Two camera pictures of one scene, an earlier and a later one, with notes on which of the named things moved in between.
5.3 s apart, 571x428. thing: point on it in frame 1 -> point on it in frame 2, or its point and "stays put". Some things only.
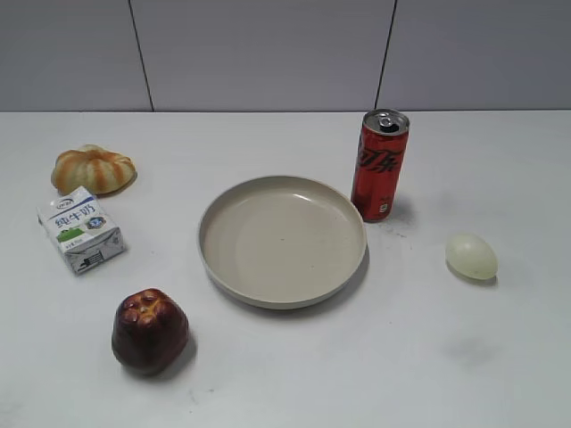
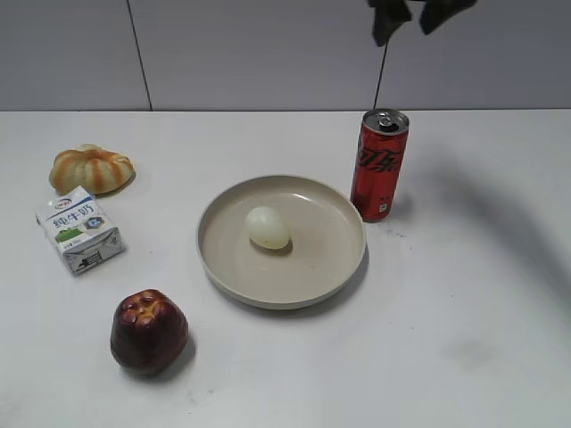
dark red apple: x=150 y=331 stays put
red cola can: x=380 y=155 stays put
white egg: x=472 y=256 -> x=266 y=228
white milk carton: x=82 y=228 stays put
